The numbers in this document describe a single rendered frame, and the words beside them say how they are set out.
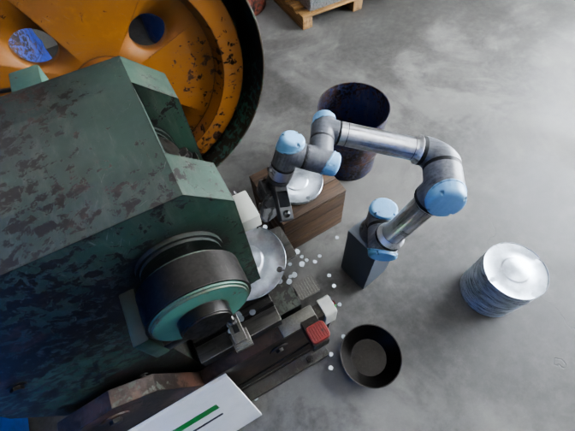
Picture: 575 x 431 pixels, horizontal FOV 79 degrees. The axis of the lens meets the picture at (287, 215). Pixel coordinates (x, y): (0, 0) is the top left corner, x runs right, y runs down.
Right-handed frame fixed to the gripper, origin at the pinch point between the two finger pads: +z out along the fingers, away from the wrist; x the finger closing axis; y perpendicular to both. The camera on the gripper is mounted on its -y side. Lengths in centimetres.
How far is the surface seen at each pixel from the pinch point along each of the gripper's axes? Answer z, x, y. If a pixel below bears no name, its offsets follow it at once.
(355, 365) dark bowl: 75, -50, -45
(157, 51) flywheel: -44, 31, 28
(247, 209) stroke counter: -40, 25, -25
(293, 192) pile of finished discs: 35, -41, 40
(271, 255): 8.8, -0.4, -8.8
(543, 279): 12, -125, -51
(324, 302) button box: 19.4, -17.5, -27.4
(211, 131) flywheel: -19.7, 14.7, 25.5
